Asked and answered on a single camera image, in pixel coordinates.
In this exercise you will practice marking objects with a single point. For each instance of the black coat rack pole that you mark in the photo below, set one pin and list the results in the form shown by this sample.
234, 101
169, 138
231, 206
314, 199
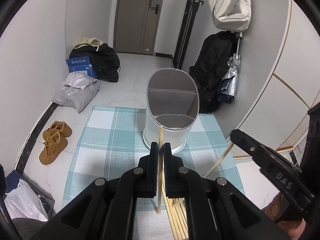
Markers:
189, 16

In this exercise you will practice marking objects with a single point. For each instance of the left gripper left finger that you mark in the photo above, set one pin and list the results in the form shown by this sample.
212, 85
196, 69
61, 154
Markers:
106, 208

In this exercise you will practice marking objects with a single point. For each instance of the white bag in blue box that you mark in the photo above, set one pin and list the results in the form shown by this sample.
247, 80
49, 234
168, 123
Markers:
24, 200

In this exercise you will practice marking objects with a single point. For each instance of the grey plastic parcel bag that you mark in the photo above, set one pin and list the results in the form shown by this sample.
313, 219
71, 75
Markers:
77, 91

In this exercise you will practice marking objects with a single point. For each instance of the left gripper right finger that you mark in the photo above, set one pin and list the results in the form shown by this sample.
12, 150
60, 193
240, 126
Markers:
215, 209

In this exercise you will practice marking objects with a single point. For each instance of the white hanging shoulder bag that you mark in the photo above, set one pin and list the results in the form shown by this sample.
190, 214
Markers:
231, 15

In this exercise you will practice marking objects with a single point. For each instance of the blue cardboard box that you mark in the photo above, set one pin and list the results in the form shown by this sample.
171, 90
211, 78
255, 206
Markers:
82, 65

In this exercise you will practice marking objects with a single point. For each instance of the bamboo chopstick one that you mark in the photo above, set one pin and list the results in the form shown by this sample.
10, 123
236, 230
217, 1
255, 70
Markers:
160, 170

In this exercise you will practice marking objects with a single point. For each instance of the silver folded umbrella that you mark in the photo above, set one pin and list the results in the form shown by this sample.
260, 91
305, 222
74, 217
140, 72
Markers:
227, 89

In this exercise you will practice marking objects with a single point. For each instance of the tan boot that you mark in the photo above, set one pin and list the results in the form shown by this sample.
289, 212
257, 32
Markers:
57, 126
53, 146

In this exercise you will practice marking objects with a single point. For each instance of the white utensil holder cup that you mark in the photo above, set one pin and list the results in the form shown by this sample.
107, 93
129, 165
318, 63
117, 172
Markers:
172, 102

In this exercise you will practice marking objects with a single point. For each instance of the beige cloth on bag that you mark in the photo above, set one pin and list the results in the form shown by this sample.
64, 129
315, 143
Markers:
88, 44

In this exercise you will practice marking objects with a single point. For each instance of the tan boot near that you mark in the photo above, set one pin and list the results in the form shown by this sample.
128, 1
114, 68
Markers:
53, 146

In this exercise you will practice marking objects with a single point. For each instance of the black bag on floor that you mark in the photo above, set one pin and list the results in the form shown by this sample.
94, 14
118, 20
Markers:
104, 61

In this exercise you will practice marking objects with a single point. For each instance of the tan boot far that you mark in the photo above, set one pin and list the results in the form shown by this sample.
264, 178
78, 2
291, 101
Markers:
57, 126

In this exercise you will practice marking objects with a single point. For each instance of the person right hand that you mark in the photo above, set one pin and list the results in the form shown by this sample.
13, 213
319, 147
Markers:
290, 224

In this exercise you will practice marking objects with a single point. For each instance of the brown entrance door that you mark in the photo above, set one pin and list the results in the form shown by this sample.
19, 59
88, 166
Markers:
136, 25

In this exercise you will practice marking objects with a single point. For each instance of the black hanging coat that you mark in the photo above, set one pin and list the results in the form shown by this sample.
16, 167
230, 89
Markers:
211, 66

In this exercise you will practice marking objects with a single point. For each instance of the bamboo chopstick two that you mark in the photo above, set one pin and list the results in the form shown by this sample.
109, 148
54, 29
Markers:
219, 161

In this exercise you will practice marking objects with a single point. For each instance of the bamboo chopstick three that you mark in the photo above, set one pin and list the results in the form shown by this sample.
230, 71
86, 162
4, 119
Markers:
177, 215

